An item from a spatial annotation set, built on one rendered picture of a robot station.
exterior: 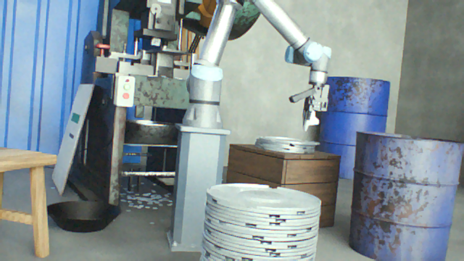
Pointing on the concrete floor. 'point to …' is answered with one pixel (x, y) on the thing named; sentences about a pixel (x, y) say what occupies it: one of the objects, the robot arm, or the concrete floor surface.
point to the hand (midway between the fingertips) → (304, 127)
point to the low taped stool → (38, 198)
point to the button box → (119, 100)
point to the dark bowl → (83, 215)
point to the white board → (72, 135)
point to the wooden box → (288, 173)
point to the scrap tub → (403, 196)
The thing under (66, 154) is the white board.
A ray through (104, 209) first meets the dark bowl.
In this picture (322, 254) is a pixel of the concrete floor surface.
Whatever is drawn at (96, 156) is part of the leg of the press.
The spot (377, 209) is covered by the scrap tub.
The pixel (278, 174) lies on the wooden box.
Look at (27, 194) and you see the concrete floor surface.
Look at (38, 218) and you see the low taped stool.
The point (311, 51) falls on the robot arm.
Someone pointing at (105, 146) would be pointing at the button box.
